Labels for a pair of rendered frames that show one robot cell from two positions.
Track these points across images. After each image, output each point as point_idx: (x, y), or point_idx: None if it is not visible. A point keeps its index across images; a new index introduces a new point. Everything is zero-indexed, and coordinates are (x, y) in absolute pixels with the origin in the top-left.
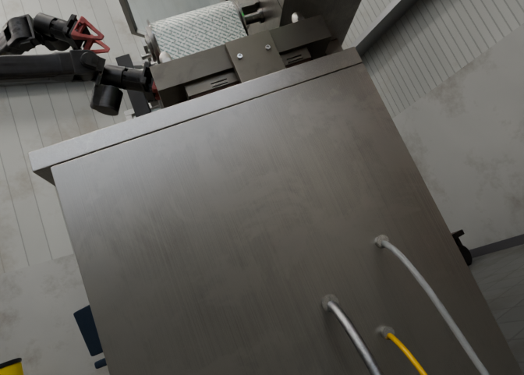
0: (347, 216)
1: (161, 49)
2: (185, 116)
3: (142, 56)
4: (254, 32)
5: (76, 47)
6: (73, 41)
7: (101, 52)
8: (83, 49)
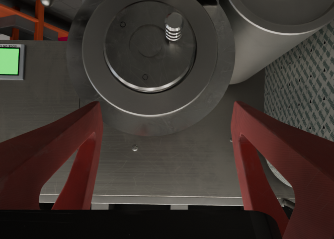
0: None
1: None
2: None
3: (164, 21)
4: (229, 118)
5: (211, 224)
6: (49, 220)
7: (253, 111)
8: (329, 237)
